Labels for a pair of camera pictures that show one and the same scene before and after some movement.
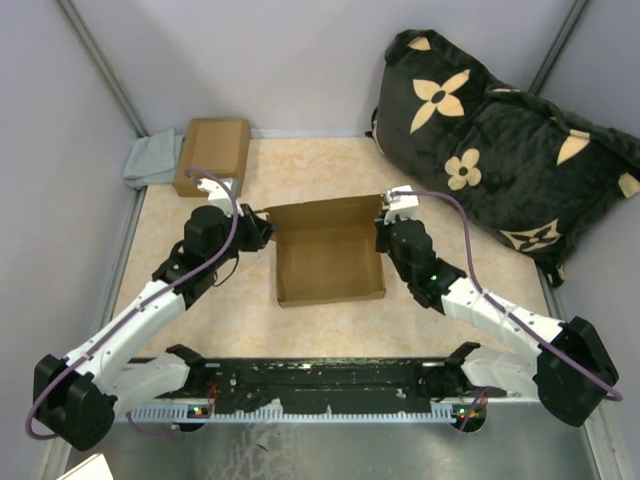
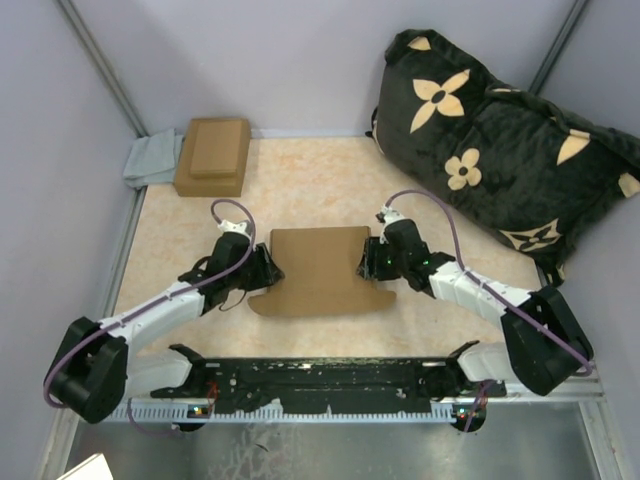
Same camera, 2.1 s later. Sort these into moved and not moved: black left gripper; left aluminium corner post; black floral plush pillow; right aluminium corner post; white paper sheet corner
Moved: black left gripper
Not moved: left aluminium corner post; black floral plush pillow; white paper sheet corner; right aluminium corner post
